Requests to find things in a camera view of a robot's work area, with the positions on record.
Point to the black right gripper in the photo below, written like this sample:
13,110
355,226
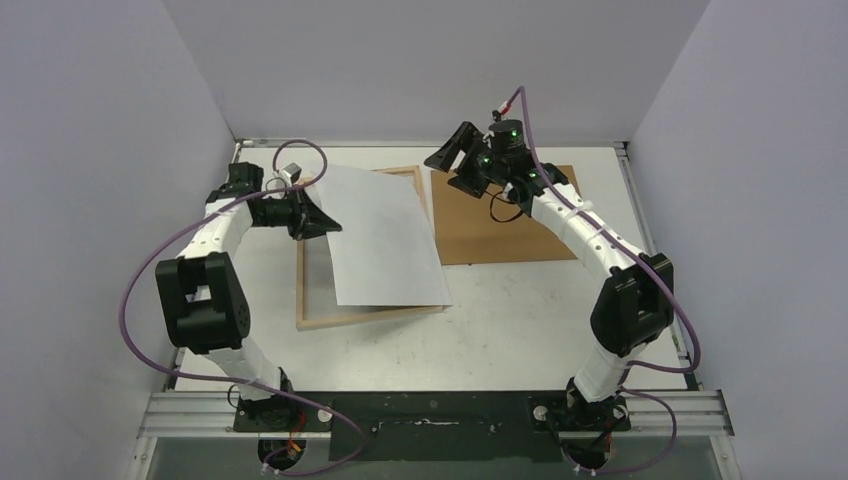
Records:
468,159

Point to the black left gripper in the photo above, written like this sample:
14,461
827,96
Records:
308,220

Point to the glossy photo print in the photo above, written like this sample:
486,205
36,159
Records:
385,254

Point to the white wooden picture frame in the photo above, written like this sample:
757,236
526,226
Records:
316,306

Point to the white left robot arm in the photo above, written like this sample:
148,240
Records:
205,308

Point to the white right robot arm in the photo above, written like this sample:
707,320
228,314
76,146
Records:
632,309

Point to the brown cardboard backing board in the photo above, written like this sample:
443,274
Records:
487,230

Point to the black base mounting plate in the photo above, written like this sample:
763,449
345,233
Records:
439,426

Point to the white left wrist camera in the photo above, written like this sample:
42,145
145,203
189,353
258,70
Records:
290,175

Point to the aluminium front rail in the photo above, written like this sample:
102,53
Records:
208,414

